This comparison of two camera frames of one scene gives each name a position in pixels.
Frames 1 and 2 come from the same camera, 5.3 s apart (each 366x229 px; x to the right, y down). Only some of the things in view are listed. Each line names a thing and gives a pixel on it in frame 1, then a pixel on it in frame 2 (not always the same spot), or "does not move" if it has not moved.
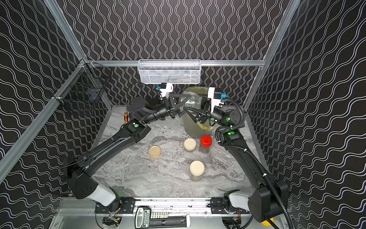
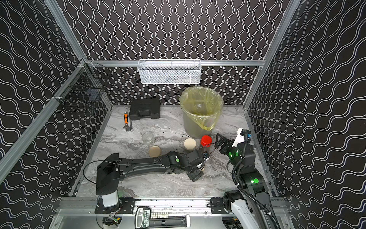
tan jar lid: x=154 y=151 does not move
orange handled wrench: x=126 y=116 does not move
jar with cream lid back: x=189 y=144 does not move
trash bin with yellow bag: x=193 y=98 does not move
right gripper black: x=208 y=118 to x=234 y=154
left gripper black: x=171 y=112 to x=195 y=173
